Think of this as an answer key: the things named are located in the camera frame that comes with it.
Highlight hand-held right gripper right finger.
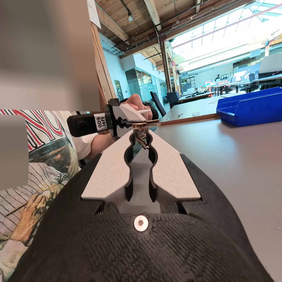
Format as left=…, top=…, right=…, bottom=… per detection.
left=148, top=130, right=201, bottom=208

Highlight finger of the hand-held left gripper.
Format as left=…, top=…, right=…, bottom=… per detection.
left=114, top=103, right=147, bottom=130

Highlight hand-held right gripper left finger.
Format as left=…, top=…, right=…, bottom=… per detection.
left=81, top=130, right=135, bottom=208

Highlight small wooden lattice assembly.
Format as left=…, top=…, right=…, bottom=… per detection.
left=132, top=120, right=160, bottom=151

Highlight grey desk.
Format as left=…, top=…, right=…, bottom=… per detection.
left=130, top=118, right=282, bottom=282

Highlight person's left hand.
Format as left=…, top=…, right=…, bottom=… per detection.
left=120, top=94, right=153, bottom=120

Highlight black high-back chair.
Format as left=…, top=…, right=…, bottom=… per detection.
left=166, top=91, right=181, bottom=108
left=150, top=91, right=167, bottom=118

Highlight printed white t-shirt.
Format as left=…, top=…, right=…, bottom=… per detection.
left=0, top=109, right=99, bottom=282

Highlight white table with wooden edge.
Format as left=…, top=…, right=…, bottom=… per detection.
left=160, top=93, right=240, bottom=126

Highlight dark wooden work table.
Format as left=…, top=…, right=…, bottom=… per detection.
left=178, top=91, right=215, bottom=103

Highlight blue plastic bin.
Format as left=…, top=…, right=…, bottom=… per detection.
left=216, top=87, right=282, bottom=127

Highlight white paper notice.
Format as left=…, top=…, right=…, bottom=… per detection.
left=87, top=0, right=102, bottom=29

